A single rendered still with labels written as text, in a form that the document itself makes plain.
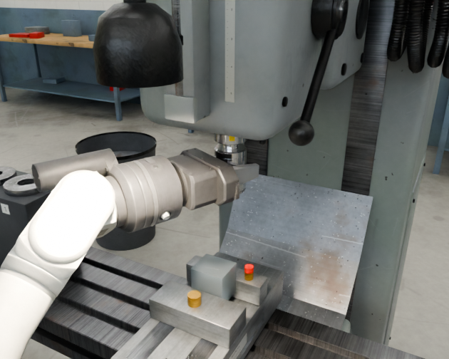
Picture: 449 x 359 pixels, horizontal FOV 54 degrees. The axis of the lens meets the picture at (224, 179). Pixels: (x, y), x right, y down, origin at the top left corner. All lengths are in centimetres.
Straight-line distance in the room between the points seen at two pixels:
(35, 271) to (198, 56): 28
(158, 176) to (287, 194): 54
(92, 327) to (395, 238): 65
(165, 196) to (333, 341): 44
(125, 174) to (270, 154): 56
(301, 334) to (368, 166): 38
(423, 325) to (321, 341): 158
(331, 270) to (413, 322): 143
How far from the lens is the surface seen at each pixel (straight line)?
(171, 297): 75
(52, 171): 55
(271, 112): 51
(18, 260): 49
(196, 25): 49
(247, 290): 78
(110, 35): 36
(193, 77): 49
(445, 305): 258
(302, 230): 103
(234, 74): 51
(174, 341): 73
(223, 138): 61
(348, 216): 100
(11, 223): 100
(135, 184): 53
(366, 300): 114
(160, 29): 35
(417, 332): 236
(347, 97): 95
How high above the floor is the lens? 148
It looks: 24 degrees down
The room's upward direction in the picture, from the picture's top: straight up
